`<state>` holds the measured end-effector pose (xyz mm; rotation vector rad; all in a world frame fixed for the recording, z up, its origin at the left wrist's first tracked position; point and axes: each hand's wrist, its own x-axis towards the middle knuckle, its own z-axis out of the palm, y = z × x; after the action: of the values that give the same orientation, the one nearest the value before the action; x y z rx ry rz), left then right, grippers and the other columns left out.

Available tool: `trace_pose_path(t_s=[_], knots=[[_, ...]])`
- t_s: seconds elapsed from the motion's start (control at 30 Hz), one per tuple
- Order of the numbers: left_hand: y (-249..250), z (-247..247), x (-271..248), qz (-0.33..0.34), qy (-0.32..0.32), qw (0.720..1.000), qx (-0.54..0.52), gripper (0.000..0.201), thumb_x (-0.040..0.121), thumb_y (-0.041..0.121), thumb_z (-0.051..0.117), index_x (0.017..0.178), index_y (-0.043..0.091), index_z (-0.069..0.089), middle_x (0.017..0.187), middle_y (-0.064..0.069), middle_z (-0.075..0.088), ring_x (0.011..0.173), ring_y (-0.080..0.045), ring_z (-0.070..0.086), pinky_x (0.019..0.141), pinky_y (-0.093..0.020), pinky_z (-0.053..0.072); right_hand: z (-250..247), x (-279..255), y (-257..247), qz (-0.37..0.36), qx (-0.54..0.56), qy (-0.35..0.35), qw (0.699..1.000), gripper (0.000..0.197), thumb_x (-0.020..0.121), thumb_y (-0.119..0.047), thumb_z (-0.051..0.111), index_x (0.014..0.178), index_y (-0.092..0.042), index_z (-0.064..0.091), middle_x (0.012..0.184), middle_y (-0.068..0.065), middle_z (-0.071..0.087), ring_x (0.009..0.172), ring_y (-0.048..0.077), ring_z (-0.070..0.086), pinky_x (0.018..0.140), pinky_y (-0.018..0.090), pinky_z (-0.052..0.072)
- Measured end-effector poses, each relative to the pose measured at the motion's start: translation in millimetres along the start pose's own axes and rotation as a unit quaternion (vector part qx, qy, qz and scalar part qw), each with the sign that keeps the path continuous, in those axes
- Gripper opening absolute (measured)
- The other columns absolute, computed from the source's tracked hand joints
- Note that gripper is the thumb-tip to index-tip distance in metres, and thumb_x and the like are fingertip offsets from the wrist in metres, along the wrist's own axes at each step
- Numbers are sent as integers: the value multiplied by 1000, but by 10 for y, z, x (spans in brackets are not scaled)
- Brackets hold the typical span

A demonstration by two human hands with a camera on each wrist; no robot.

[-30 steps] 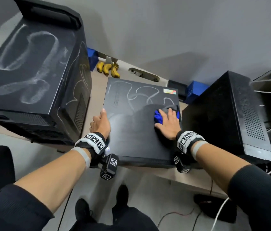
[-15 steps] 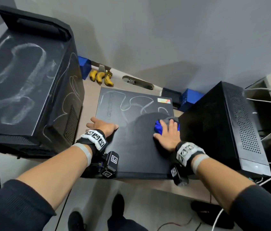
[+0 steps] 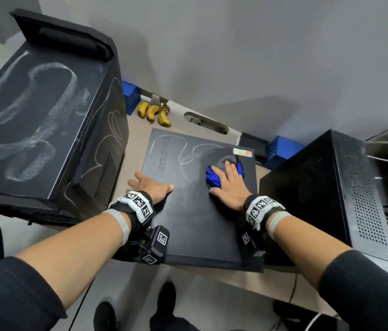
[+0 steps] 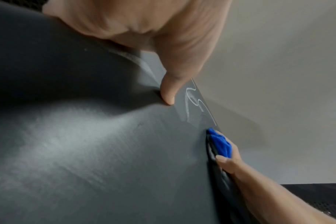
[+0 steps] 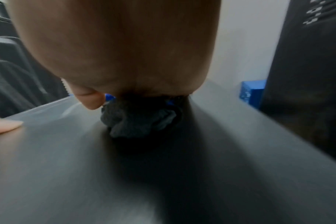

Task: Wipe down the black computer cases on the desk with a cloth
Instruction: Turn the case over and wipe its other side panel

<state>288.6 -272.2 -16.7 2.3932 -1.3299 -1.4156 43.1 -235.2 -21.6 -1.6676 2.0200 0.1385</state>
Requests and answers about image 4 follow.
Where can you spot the person's right hand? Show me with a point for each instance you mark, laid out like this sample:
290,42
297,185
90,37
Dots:
267,196

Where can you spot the person's left hand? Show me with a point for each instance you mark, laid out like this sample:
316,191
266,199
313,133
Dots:
157,24

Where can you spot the slim black vented computer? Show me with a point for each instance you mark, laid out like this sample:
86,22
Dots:
317,196

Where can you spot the grey cleaning cloth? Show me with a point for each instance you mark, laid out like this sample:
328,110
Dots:
220,144

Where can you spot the black Lenovo tower case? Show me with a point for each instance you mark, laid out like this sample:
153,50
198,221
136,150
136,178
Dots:
87,142

